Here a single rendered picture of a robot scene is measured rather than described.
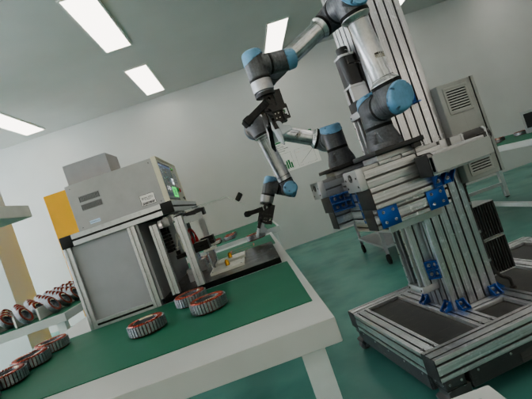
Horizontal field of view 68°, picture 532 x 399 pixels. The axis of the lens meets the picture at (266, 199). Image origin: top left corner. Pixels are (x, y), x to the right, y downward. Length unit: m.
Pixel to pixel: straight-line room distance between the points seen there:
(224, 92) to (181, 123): 0.94
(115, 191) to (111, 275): 0.35
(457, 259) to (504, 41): 7.19
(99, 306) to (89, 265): 0.16
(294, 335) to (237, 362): 0.12
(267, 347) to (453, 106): 1.55
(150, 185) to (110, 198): 0.17
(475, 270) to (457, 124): 0.68
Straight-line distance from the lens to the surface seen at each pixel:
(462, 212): 2.07
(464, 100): 2.11
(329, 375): 0.88
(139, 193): 1.71
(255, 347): 0.80
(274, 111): 1.39
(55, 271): 7.91
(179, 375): 0.83
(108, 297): 1.66
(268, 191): 2.22
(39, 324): 2.86
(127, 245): 1.60
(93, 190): 1.77
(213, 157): 7.13
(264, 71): 1.42
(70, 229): 5.70
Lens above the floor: 1.01
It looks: level
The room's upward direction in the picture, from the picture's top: 19 degrees counter-clockwise
